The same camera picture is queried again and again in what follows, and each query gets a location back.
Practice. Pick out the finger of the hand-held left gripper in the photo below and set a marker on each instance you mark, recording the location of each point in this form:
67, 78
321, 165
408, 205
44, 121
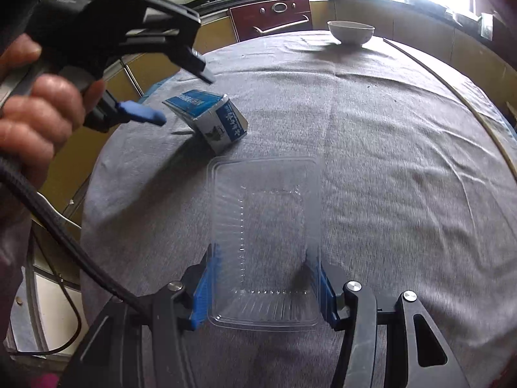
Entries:
161, 32
141, 113

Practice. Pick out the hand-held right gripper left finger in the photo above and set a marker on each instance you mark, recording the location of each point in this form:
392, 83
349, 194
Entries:
206, 289

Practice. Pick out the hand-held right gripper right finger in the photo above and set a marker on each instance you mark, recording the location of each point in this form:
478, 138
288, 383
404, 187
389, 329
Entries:
325, 293

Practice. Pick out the blue and white milk carton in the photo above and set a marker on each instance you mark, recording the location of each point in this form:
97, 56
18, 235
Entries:
218, 123

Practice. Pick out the clear plastic tray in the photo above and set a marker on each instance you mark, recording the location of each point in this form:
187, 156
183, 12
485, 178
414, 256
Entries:
264, 226

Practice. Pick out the person's left hand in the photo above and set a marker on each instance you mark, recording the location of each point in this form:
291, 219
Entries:
36, 117

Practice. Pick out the blue cloth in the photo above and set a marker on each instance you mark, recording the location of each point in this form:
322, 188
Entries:
155, 89

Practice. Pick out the maroon built-in oven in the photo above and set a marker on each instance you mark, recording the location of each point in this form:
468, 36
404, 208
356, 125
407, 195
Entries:
270, 16

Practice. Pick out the grey tablecloth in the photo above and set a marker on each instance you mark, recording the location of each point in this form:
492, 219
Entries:
383, 169

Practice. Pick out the white bowl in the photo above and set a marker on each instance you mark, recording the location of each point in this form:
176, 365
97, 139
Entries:
350, 32

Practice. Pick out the thin wooden stick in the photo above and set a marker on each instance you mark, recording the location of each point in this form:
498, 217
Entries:
456, 97

